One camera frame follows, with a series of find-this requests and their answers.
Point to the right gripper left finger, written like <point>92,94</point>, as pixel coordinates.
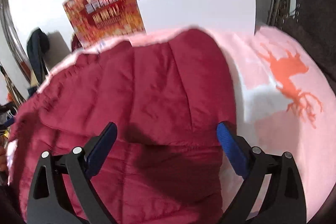
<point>48,197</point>

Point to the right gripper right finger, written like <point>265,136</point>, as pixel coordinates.
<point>284,201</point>

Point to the dark red puffer jacket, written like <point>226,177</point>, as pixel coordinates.
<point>166,100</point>

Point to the dark hanging clothes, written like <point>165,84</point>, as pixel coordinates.
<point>37,46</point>

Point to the pink patterned bed sheet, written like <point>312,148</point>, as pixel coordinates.
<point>283,103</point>

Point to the dark red fringed cloth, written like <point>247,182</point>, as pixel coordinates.
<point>75,43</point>

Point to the white storage box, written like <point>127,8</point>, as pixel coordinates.
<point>225,15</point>

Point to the red gold gift box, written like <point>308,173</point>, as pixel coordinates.
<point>94,20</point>

